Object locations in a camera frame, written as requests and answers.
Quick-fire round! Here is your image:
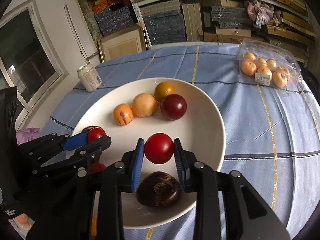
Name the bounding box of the small red tomato back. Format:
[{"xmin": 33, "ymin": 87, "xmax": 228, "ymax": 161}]
[{"xmin": 144, "ymin": 133, "xmax": 174, "ymax": 164}]

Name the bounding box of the dark red plum back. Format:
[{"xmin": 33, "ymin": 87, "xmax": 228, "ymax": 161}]
[{"xmin": 161, "ymin": 94, "xmax": 187, "ymax": 120}]

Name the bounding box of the striped orange fruit on plate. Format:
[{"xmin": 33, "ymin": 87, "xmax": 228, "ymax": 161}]
[{"xmin": 113, "ymin": 103, "xmax": 134, "ymax": 126}]

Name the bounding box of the dark passion fruit right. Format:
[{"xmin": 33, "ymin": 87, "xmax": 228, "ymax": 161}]
[{"xmin": 136, "ymin": 171, "xmax": 181, "ymax": 208}]

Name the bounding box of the white round plate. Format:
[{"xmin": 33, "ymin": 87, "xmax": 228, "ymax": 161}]
[{"xmin": 71, "ymin": 77, "xmax": 227, "ymax": 230}]

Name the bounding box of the large orange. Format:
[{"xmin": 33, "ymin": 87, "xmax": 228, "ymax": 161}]
[{"xmin": 91, "ymin": 217, "xmax": 97, "ymax": 240}]

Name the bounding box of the pale orange fruit on plate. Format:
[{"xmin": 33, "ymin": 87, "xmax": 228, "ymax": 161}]
[{"xmin": 132, "ymin": 93, "xmax": 157, "ymax": 118}]

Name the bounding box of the white drink can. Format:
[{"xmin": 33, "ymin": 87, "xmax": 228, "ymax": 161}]
[{"xmin": 77, "ymin": 63, "xmax": 102, "ymax": 92}]

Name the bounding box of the olive yellow fruit on plate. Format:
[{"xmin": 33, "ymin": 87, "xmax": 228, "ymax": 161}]
[{"xmin": 154, "ymin": 82, "xmax": 176, "ymax": 102}]

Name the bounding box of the blue checked tablecloth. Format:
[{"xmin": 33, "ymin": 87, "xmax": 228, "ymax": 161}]
[{"xmin": 41, "ymin": 44, "xmax": 319, "ymax": 239}]

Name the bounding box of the framed picture leaning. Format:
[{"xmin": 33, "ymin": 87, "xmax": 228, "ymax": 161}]
[{"xmin": 98, "ymin": 22, "xmax": 147, "ymax": 62}]

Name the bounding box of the metal storage shelf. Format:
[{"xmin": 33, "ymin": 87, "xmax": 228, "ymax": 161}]
[{"xmin": 80, "ymin": 0, "xmax": 317, "ymax": 63}]

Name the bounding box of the clear plastic fruit box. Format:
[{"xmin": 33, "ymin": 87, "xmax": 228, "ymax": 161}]
[{"xmin": 236, "ymin": 38, "xmax": 302, "ymax": 90}]

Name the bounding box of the pink plastic bag on shelf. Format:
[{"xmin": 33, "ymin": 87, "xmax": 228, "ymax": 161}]
[{"xmin": 244, "ymin": 0, "xmax": 281, "ymax": 29}]

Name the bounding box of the window frame left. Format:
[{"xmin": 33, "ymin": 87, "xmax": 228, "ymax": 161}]
[{"xmin": 1, "ymin": 0, "xmax": 68, "ymax": 128}]

